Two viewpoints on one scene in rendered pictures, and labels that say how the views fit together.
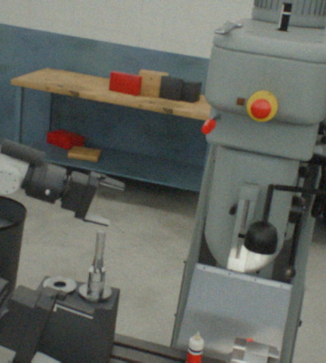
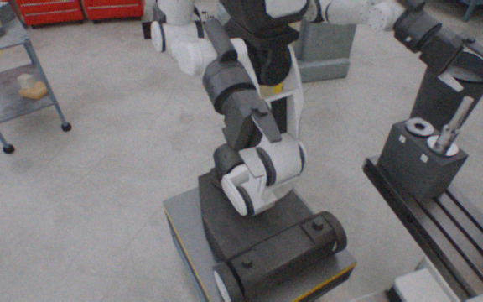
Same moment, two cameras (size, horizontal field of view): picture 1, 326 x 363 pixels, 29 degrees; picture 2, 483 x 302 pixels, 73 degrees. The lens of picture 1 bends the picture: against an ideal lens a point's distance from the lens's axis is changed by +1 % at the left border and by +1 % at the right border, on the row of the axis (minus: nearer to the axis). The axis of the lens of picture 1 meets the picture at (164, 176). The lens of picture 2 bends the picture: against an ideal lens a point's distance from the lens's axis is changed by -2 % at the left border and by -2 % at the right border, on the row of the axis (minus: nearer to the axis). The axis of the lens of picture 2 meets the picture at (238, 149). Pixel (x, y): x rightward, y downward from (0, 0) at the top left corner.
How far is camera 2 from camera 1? 0.68 m
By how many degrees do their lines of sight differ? 57
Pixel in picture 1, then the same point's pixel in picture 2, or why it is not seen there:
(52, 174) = (419, 23)
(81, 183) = (443, 40)
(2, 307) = (227, 99)
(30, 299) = (242, 102)
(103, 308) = (436, 161)
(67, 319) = (408, 153)
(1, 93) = not seen: outside the picture
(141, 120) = not seen: outside the picture
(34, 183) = (400, 27)
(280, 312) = not seen: outside the picture
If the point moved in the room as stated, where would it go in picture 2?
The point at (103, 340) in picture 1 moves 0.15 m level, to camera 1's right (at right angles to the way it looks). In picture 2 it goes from (426, 184) to (467, 217)
